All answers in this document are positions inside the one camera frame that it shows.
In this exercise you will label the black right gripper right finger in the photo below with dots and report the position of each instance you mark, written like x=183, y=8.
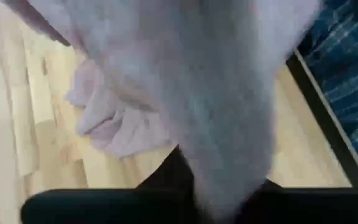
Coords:
x=306, y=205

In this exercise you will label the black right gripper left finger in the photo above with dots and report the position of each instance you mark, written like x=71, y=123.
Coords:
x=120, y=205

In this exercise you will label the blue plaid shirt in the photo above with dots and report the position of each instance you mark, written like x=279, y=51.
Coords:
x=346, y=77

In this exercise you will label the pink shirt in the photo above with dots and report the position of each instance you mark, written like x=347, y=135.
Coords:
x=197, y=77

